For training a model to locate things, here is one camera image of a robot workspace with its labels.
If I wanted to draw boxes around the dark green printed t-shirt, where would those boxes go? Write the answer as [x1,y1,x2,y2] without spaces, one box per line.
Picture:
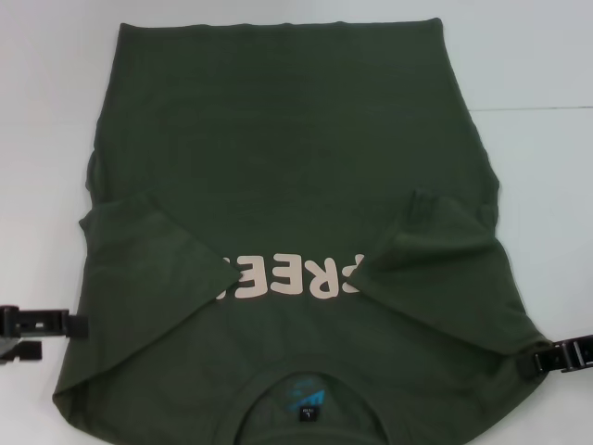
[51,17,555,445]

